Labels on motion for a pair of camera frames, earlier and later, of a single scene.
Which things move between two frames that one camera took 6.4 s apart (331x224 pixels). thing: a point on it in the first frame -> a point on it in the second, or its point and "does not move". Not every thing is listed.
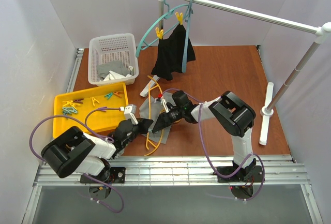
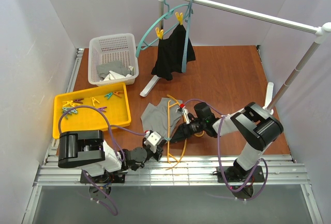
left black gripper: (139, 125) -> (158, 155)
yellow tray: (78, 104) does not move
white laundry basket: (113, 60) does not move
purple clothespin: (78, 100) does not move
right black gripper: (165, 116) -> (187, 129)
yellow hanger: (152, 86) -> (169, 155)
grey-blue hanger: (190, 8) does not move
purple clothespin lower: (102, 108) does not move
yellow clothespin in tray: (93, 100) does not move
